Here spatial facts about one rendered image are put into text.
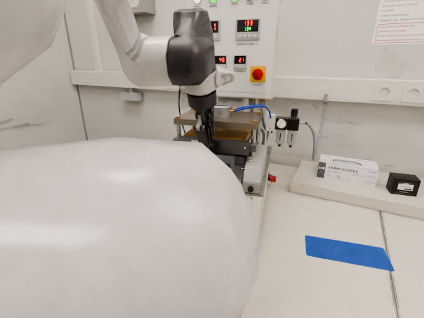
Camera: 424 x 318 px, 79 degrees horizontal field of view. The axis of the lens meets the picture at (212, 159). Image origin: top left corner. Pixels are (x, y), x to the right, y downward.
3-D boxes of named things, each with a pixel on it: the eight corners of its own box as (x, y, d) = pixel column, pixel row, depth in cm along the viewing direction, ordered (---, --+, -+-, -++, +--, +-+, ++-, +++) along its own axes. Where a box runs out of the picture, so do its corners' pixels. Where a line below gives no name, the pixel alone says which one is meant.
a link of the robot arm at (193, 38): (159, 95, 53) (207, 96, 51) (142, 25, 45) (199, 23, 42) (185, 62, 67) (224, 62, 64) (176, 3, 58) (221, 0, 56)
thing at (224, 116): (197, 127, 109) (196, 96, 104) (272, 132, 101) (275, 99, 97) (175, 145, 87) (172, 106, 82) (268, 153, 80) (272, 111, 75)
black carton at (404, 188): (385, 187, 107) (389, 171, 105) (410, 190, 105) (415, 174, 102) (390, 193, 102) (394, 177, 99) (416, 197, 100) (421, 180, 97)
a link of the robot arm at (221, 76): (175, 76, 60) (178, 98, 64) (228, 77, 57) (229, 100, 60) (191, 57, 69) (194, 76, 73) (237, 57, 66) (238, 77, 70)
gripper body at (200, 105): (192, 82, 70) (196, 112, 76) (181, 97, 63) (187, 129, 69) (219, 82, 68) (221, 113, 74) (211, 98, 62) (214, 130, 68)
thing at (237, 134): (199, 132, 102) (199, 108, 99) (256, 136, 97) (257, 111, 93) (183, 146, 87) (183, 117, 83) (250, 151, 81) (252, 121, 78)
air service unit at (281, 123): (265, 143, 104) (267, 106, 99) (303, 146, 100) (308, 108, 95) (264, 147, 99) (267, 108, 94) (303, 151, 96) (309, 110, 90)
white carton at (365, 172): (318, 167, 127) (320, 153, 124) (373, 176, 117) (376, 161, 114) (316, 176, 116) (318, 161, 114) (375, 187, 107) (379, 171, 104)
